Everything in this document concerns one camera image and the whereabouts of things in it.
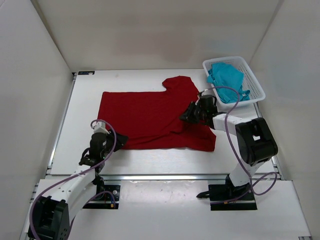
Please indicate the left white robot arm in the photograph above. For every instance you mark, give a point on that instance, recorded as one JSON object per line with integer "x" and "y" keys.
{"x": 52, "y": 216}

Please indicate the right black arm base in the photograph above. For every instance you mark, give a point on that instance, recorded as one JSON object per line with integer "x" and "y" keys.
{"x": 227, "y": 197}

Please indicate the red t shirt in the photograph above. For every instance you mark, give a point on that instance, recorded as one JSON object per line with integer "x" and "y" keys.
{"x": 151, "y": 120}

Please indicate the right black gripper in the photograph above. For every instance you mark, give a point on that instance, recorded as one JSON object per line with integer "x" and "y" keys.
{"x": 188, "y": 115}

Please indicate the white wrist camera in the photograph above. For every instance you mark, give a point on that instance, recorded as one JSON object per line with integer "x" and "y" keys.
{"x": 99, "y": 126}
{"x": 204, "y": 91}

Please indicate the blue t shirt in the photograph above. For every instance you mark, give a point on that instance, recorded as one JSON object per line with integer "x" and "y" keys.
{"x": 231, "y": 80}

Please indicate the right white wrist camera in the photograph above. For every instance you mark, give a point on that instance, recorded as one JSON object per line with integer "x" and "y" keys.
{"x": 204, "y": 91}

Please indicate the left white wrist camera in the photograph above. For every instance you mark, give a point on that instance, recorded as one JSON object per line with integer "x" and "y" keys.
{"x": 99, "y": 126}

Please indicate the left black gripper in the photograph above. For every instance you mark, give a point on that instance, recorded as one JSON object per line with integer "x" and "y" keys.
{"x": 121, "y": 140}

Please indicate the white plastic basket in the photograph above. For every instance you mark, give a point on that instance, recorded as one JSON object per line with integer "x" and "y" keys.
{"x": 250, "y": 81}

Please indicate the black table label sticker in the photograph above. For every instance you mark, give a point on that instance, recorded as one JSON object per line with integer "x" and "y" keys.
{"x": 84, "y": 73}

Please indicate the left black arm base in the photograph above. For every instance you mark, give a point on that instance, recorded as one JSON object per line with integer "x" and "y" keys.
{"x": 107, "y": 195}

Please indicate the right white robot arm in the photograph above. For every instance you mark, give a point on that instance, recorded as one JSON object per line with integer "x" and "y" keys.
{"x": 255, "y": 141}

